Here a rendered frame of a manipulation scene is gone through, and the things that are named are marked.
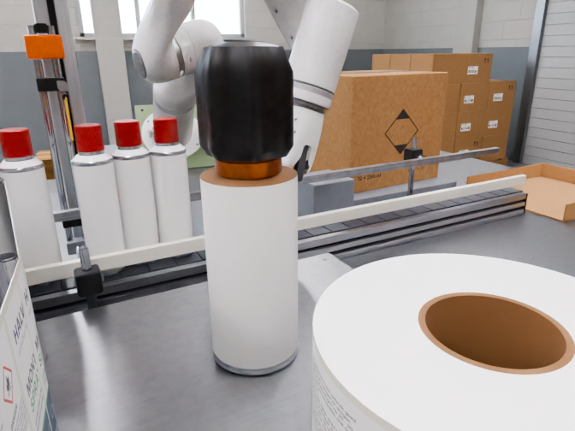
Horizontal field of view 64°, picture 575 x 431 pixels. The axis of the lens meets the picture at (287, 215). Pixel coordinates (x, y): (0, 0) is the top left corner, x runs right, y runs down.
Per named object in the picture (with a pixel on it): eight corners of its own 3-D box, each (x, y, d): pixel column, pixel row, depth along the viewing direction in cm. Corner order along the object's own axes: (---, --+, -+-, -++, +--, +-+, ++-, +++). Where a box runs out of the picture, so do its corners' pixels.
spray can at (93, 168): (95, 280, 63) (69, 129, 56) (85, 267, 67) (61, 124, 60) (133, 269, 66) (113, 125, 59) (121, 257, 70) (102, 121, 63)
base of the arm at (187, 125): (152, 166, 141) (151, 131, 125) (133, 116, 147) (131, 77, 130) (210, 152, 148) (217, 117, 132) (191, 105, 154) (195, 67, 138)
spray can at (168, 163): (157, 259, 69) (142, 121, 62) (163, 245, 74) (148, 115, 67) (192, 257, 69) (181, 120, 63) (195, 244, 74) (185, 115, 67)
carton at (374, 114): (348, 195, 109) (352, 75, 100) (295, 174, 129) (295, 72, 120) (437, 177, 124) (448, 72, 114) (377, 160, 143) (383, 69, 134)
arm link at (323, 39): (287, 84, 79) (280, 75, 69) (310, 5, 76) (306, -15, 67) (334, 98, 78) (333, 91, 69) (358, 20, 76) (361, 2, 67)
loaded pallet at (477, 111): (417, 187, 418) (428, 54, 380) (362, 168, 488) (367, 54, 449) (506, 171, 470) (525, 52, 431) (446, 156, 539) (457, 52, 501)
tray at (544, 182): (563, 222, 96) (567, 203, 95) (465, 191, 118) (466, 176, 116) (642, 200, 109) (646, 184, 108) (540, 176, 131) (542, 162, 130)
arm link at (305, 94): (273, 78, 75) (268, 96, 76) (299, 80, 68) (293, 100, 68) (314, 93, 79) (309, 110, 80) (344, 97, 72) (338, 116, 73)
